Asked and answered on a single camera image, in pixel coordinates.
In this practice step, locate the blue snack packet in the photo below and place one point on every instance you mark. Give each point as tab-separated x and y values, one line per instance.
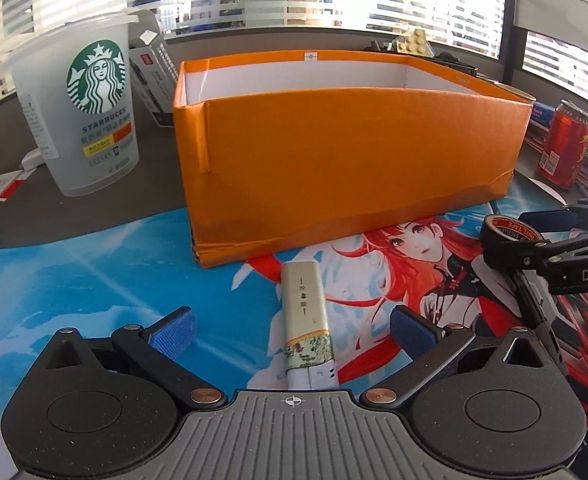
541	115

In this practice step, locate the translucent plastic cup green logo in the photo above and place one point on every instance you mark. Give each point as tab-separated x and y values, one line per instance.
83	130

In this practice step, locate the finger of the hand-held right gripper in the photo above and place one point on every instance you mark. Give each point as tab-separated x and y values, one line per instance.
569	251
554	219

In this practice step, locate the red and white card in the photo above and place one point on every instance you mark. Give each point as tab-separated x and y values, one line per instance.
3	187

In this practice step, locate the orange cardboard box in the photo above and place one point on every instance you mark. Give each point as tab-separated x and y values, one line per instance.
344	170

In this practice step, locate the red drink can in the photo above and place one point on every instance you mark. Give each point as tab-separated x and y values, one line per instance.
566	145

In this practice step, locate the white plug adapter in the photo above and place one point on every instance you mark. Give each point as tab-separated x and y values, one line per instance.
32	160

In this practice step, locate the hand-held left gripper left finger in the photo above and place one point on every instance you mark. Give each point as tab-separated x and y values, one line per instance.
171	332

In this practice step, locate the white box with floral band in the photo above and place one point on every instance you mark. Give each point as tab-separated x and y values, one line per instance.
304	310

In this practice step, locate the blue printed desk mat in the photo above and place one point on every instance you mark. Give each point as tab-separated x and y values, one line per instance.
73	280

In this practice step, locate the black and white pen box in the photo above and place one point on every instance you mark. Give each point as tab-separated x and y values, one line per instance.
153	80

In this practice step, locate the black tape roll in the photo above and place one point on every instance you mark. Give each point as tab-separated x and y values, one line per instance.
509	230

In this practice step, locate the black mesh desk organizer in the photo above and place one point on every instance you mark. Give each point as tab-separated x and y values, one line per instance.
454	60

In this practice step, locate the beige paper cup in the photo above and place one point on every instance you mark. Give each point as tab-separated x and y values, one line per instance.
516	92

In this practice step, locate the grey monitor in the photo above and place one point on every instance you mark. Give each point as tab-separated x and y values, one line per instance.
559	15

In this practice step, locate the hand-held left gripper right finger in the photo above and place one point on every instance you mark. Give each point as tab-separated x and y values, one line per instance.
414	332

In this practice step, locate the yellow building block plate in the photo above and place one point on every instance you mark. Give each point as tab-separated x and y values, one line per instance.
414	44

